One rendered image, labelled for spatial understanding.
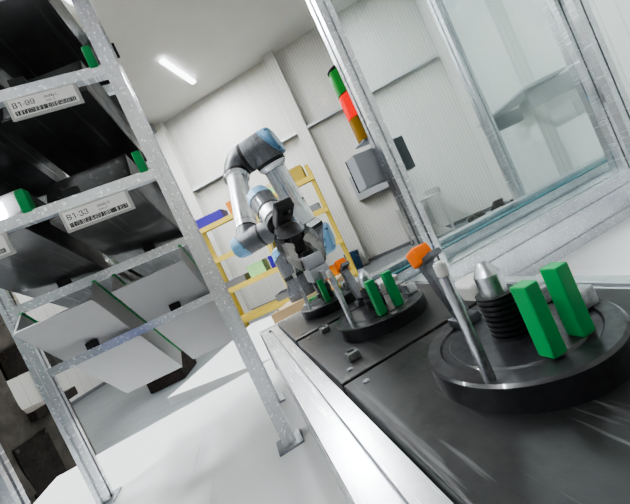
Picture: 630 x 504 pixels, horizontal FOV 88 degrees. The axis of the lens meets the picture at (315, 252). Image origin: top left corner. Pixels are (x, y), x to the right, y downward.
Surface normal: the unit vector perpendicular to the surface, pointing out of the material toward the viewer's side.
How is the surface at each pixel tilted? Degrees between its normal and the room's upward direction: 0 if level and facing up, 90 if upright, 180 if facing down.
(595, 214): 90
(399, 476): 0
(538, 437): 0
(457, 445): 0
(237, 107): 90
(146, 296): 135
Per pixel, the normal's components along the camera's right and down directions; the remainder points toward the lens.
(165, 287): 0.36, 0.64
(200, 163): -0.19, 0.13
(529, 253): 0.25, -0.08
